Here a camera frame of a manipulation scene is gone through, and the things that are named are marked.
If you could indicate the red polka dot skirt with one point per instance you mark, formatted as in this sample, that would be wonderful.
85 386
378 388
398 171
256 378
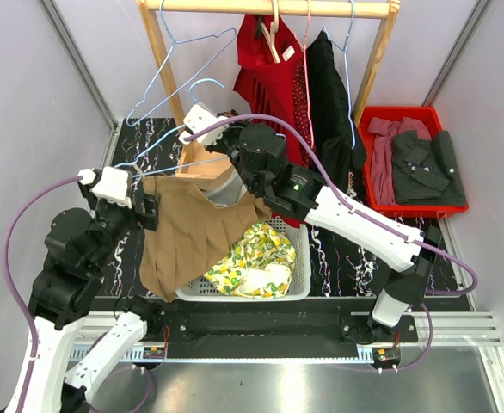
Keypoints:
300 104

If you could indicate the cream wooden hanger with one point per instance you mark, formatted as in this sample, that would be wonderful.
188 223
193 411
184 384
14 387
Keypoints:
270 32

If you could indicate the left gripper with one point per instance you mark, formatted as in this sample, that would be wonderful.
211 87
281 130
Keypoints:
149 218

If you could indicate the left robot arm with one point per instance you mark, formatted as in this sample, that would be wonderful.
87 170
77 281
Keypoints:
79 245

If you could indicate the black skirt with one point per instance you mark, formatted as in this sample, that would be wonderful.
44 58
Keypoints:
328 100

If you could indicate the white plastic basket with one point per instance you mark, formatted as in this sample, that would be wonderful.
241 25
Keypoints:
202 290

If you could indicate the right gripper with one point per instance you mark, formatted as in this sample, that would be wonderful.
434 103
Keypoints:
218 146

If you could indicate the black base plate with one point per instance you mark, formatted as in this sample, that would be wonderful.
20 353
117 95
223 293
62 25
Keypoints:
312 328

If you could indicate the red plastic bin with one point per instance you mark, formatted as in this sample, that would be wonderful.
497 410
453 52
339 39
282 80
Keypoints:
387 205

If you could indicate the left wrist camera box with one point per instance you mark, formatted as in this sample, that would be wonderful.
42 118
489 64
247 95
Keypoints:
109 184

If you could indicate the lemon print skirt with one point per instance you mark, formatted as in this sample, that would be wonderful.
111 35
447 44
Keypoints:
258 266

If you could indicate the dark grey striped shirt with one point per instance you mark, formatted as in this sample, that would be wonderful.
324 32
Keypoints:
425 172

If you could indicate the wooden clothes rack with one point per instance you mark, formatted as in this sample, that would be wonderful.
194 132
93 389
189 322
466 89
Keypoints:
386 13

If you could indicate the red pleated skirt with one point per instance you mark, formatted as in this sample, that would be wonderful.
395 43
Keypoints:
264 85

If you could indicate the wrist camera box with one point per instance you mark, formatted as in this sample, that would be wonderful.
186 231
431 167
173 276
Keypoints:
197 119
109 184

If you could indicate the pink garment in bin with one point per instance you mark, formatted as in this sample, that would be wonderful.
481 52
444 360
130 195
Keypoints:
384 132

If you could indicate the black marble mat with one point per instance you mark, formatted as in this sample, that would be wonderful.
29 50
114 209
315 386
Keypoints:
338 267

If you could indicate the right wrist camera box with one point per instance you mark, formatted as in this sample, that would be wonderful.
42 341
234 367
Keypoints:
197 119

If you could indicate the tan pleated skirt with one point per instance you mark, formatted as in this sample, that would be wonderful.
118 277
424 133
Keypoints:
198 221

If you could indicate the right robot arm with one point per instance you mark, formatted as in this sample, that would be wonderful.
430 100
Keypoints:
292 191

